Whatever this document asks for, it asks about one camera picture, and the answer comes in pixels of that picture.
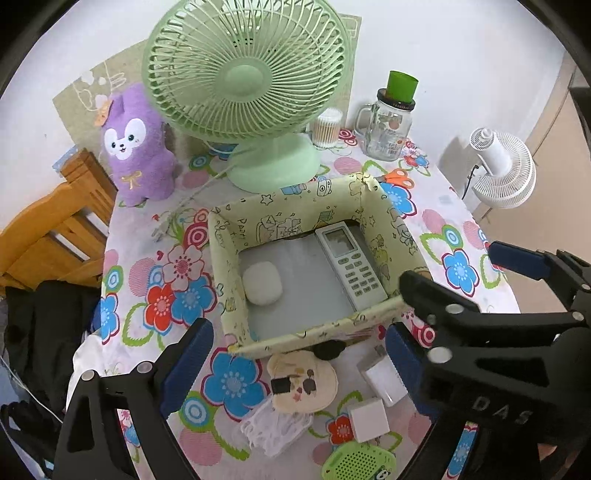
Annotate blue printed box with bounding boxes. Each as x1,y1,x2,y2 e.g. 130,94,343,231
52,145,79,174

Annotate white block charger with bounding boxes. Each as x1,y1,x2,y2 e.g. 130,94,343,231
348,398,390,442

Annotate white earbud case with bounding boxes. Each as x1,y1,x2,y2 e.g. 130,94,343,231
242,262,283,305

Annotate orange scissors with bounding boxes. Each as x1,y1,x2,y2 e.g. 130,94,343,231
373,168,416,189

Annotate green plastic cup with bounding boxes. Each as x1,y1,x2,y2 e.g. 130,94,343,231
386,71,419,102

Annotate beige door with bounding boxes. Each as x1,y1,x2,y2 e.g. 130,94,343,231
471,51,591,227

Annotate beige wall poster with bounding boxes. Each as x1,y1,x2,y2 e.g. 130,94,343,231
52,14,363,160

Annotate black round object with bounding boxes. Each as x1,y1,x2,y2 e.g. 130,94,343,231
314,342,346,361

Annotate printed fabric storage box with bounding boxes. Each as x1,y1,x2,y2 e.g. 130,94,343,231
207,172,432,356

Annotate clear cotton swab box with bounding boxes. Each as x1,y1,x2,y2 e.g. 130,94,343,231
310,108,343,148

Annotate white remote control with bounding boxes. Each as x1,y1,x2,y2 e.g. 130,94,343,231
315,222,389,311

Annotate black power cable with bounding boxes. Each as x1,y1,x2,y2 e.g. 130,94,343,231
462,162,481,200

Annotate white pronged charger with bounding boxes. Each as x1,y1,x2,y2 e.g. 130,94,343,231
356,345,409,408

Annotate black clothing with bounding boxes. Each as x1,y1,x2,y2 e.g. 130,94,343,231
0,279,103,416

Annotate cream round pouch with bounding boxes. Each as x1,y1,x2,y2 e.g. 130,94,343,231
267,351,339,413

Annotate glass mug jar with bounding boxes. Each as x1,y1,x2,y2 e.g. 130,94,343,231
355,89,416,161

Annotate white cloth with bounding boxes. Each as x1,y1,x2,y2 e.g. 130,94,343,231
65,323,139,416

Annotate white fan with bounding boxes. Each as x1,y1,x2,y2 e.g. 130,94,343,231
464,128,537,210

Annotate green perforated device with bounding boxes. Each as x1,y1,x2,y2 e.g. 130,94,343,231
322,440,398,480

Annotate green table fan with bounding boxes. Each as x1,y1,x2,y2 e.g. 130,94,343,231
142,0,356,193

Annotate floral tablecloth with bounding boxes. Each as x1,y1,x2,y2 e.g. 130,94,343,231
99,129,520,480

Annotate purple plush toy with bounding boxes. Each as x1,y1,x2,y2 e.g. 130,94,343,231
93,83,178,208

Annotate white power cord with plug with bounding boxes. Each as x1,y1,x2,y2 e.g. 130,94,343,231
151,141,243,243

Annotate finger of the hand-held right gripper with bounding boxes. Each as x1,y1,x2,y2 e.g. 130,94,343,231
489,240,591,297
399,270,583,352

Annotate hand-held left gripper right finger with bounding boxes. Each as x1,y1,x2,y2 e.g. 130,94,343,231
385,323,490,480

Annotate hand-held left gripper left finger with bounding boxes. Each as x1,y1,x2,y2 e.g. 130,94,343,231
52,318,215,480

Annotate wooden chair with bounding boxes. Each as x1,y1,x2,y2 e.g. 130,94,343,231
0,148,118,289

